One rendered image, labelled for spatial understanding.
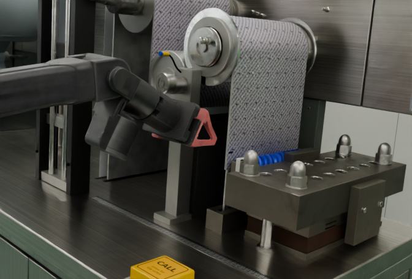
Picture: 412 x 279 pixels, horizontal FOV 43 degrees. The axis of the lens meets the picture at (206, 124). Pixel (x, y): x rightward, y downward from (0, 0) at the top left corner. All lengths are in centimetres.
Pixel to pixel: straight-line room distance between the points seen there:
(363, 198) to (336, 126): 296
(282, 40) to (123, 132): 44
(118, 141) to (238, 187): 26
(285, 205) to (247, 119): 22
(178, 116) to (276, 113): 30
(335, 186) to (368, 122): 288
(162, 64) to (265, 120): 25
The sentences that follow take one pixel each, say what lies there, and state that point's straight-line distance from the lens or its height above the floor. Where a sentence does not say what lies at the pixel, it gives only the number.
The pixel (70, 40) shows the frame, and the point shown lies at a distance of 116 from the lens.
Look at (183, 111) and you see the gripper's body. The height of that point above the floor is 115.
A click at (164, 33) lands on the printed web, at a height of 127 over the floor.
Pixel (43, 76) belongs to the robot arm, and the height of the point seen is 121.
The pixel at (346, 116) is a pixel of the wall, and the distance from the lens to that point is 390.
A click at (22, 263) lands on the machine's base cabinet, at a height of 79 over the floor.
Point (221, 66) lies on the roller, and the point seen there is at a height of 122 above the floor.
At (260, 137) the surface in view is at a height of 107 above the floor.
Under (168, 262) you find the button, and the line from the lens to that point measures 83.
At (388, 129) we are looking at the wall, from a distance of 376.
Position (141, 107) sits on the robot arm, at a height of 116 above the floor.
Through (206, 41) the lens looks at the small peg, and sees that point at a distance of 97.
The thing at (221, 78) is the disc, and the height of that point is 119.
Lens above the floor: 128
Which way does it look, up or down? 10 degrees down
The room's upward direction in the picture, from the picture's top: 4 degrees clockwise
